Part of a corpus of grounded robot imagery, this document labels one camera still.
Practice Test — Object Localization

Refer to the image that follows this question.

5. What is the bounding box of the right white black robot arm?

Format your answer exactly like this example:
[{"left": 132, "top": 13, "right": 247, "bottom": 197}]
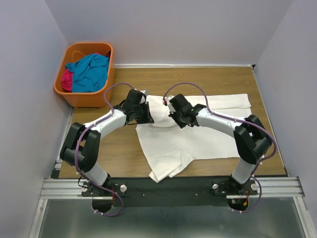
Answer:
[{"left": 164, "top": 94, "right": 273, "bottom": 189}]

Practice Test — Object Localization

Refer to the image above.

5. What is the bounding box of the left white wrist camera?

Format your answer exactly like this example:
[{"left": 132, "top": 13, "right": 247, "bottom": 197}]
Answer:
[{"left": 136, "top": 90, "right": 148, "bottom": 104}]

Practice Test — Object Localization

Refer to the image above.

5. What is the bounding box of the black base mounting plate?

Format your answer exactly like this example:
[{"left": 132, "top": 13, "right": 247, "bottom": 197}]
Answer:
[{"left": 80, "top": 176, "right": 258, "bottom": 214}]

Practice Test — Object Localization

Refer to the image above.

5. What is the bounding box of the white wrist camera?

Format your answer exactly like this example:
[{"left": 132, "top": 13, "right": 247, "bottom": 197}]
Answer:
[
  {"left": 163, "top": 95, "right": 175, "bottom": 113},
  {"left": 136, "top": 90, "right": 148, "bottom": 104}
]

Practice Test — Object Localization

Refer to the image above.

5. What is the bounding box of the magenta pink t-shirt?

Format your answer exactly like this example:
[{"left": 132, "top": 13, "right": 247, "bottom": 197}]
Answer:
[{"left": 61, "top": 68, "right": 73, "bottom": 92}]

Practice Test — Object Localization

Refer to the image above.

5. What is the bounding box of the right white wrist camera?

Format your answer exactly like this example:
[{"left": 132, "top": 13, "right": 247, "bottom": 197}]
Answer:
[{"left": 163, "top": 95, "right": 175, "bottom": 113}]

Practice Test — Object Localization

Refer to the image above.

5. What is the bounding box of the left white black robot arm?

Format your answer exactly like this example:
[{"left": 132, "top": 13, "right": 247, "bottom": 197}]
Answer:
[{"left": 59, "top": 89, "right": 154, "bottom": 191}]

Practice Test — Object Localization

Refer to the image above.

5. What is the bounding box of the orange plastic laundry basket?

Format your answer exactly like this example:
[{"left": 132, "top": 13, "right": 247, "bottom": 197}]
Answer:
[{"left": 53, "top": 42, "right": 115, "bottom": 108}]

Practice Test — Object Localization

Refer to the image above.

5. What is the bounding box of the white red printed t-shirt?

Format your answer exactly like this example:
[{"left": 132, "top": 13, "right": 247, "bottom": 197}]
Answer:
[{"left": 136, "top": 95, "right": 239, "bottom": 182}]

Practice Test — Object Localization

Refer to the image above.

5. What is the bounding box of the teal blue t-shirt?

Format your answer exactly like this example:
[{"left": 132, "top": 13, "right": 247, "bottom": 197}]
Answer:
[{"left": 65, "top": 53, "right": 109, "bottom": 93}]

